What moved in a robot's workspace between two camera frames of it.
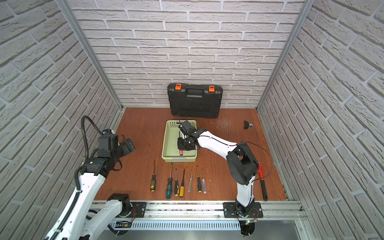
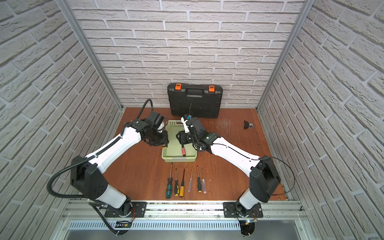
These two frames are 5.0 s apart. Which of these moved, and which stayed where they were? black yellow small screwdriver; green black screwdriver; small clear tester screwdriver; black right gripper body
Moved: black right gripper body
Stayed: small clear tester screwdriver; black yellow small screwdriver; green black screwdriver
